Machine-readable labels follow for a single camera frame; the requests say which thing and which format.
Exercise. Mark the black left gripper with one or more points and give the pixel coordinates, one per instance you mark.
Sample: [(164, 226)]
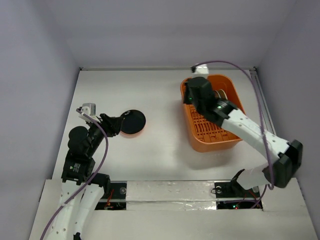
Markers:
[(112, 124)]

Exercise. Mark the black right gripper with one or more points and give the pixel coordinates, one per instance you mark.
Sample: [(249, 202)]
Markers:
[(189, 88)]

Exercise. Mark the orange red plate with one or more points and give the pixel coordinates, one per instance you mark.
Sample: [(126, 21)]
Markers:
[(130, 136)]

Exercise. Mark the blue floral patterned plate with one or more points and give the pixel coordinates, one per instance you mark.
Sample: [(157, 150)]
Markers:
[(217, 95)]

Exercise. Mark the black plate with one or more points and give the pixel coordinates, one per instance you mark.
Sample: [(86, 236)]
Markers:
[(133, 122)]

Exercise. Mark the pale green rimmed plate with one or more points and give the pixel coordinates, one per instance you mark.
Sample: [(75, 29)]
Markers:
[(222, 94)]

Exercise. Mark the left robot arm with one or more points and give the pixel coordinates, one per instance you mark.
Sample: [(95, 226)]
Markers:
[(82, 186)]

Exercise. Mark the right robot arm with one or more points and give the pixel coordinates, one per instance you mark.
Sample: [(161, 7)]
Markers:
[(283, 158)]

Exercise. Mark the orange plastic dish rack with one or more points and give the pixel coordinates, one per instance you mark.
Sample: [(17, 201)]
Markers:
[(203, 135)]

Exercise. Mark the silver foil tape strip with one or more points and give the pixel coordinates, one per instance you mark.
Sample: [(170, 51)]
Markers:
[(170, 196)]

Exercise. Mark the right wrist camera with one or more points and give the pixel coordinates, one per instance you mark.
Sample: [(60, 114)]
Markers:
[(201, 69)]

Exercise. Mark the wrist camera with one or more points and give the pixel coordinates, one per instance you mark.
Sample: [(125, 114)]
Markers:
[(88, 109), (201, 69)]

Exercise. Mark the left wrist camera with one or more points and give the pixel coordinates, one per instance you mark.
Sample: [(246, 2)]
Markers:
[(88, 109)]

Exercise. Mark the aluminium side rail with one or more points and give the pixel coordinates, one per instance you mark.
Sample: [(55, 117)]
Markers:
[(268, 123)]

